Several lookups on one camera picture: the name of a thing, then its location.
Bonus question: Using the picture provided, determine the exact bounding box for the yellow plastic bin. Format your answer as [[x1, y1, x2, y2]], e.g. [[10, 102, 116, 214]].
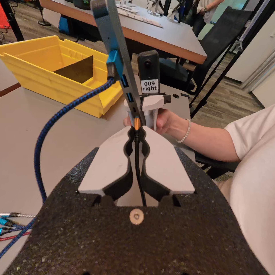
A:
[[0, 35, 126, 118]]

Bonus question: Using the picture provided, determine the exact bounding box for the black mesh office chair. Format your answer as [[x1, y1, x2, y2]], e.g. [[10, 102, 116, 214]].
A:
[[159, 6, 255, 96]]

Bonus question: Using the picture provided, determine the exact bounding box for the orange traffic cone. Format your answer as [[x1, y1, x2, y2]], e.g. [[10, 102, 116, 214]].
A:
[[0, 4, 11, 30]]

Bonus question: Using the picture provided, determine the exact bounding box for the person's right hand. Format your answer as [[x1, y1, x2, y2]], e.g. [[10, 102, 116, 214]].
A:
[[123, 108, 190, 137]]

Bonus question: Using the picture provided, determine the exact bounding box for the person's right forearm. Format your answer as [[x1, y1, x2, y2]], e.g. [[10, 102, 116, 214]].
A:
[[184, 122, 242, 164]]

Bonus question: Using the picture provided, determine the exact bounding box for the white bead bracelet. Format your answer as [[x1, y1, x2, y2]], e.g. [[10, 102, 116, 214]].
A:
[[175, 119, 192, 144]]

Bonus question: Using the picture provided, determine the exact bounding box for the thin black cable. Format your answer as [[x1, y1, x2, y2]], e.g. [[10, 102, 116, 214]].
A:
[[132, 117, 148, 207]]

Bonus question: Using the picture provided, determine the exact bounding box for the blue braided usb cable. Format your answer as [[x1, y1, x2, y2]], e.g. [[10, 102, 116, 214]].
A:
[[0, 49, 126, 259]]

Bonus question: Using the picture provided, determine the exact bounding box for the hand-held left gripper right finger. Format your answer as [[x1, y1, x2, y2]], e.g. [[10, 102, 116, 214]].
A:
[[141, 126, 196, 196]]

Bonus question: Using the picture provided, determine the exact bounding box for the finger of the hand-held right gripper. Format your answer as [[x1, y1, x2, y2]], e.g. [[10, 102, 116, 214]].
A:
[[124, 98, 134, 126], [139, 95, 166, 130]]

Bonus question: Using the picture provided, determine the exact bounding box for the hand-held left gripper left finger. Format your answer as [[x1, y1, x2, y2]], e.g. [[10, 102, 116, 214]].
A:
[[78, 126, 133, 195]]

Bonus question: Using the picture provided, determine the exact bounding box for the person in white shirt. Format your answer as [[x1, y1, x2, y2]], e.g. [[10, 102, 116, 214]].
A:
[[214, 103, 275, 275]]

